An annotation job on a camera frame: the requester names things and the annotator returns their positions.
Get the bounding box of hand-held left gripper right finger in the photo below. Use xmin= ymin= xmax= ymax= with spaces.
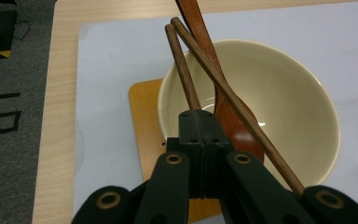
xmin=202 ymin=110 xmax=233 ymax=200

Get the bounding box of cream ceramic bowl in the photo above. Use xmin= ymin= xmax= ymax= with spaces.
xmin=158 ymin=39 xmax=342 ymax=190

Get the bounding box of wooden coaster with cutouts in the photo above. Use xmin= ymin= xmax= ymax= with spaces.
xmin=128 ymin=78 xmax=223 ymax=224

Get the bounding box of reddish brown wooden spoon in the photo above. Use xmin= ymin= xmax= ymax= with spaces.
xmin=175 ymin=0 xmax=266 ymax=164

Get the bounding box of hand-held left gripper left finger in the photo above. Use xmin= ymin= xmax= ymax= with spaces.
xmin=166 ymin=109 xmax=205 ymax=200

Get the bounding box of white table mat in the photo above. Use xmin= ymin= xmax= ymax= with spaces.
xmin=73 ymin=0 xmax=358 ymax=224

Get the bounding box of single brown wooden chopstick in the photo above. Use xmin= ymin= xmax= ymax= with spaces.
xmin=170 ymin=16 xmax=306 ymax=197
xmin=164 ymin=23 xmax=202 ymax=111

